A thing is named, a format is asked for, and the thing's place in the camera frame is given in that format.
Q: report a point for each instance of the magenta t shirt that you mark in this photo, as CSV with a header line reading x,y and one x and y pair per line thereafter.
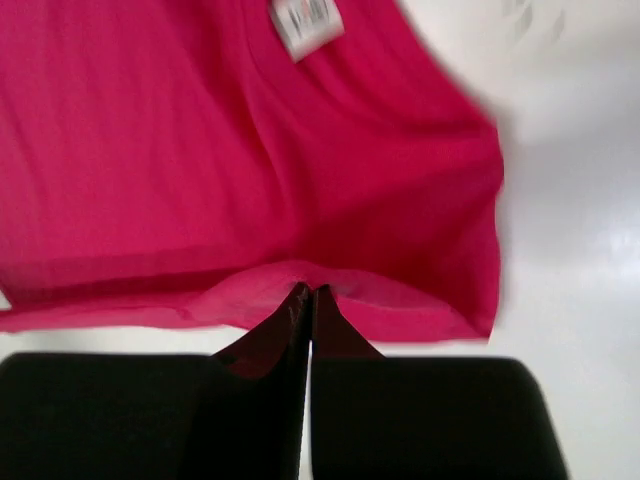
x,y
167,164

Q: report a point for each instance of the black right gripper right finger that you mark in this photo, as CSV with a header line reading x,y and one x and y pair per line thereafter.
x,y
379,417

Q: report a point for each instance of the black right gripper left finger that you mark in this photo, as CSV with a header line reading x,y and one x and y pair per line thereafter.
x,y
236,414

